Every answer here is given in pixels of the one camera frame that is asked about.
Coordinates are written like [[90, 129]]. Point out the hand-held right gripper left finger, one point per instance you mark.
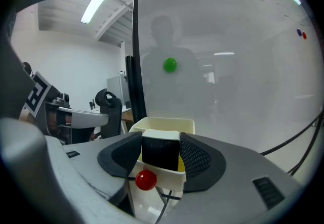
[[83, 167]]

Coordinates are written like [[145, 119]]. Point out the cream plastic box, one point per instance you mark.
[[164, 123]]

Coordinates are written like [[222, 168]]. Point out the black mesh chair with headrest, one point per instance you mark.
[[111, 114]]

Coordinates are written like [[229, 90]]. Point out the green round magnet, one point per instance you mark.
[[169, 64]]

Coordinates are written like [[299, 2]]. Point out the grey metal cabinet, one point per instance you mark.
[[117, 91]]

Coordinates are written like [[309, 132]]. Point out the white desk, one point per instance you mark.
[[126, 109]]

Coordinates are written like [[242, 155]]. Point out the blue round magnet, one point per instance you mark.
[[299, 32]]

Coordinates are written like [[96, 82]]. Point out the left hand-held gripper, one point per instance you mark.
[[38, 91]]

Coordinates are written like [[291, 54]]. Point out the whiteboard on black stand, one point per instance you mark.
[[240, 79]]

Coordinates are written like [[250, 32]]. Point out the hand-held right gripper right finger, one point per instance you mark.
[[233, 180]]

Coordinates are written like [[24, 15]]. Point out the person's left hand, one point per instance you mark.
[[52, 119]]

